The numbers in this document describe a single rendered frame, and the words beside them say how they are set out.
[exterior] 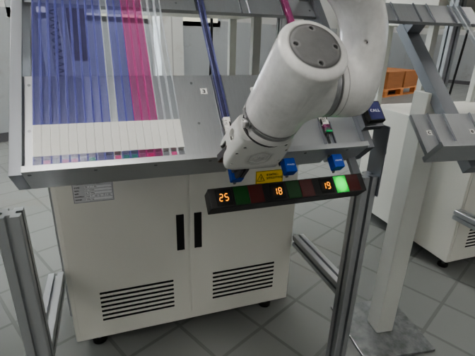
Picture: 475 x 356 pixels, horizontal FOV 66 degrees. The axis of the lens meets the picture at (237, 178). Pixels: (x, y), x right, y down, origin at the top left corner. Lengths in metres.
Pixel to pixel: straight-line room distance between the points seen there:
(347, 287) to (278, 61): 0.74
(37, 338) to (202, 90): 0.59
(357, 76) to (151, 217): 0.74
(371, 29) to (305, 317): 1.12
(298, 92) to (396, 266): 0.93
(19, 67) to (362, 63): 0.59
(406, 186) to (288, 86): 0.78
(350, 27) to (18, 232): 0.61
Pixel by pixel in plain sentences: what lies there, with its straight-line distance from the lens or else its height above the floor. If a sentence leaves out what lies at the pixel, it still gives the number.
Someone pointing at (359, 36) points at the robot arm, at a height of 0.94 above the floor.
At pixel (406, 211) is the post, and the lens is 1.18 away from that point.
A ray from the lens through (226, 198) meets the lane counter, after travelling 0.68.
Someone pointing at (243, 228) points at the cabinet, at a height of 0.37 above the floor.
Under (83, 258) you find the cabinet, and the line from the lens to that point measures 1.11.
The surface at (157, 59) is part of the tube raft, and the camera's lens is 0.79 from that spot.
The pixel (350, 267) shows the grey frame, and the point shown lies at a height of 0.40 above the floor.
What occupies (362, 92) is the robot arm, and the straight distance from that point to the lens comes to 0.48.
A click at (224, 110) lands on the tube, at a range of 0.74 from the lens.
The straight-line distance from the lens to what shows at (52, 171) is 0.66.
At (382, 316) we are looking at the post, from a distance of 1.38.
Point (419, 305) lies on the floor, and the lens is 1.62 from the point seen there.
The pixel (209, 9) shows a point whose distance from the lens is 0.93.
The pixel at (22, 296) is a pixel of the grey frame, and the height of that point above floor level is 0.48.
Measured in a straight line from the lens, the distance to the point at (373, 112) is 0.85.
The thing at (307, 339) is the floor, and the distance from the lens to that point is 1.35.
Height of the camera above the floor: 0.94
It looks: 21 degrees down
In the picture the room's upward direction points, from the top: 2 degrees clockwise
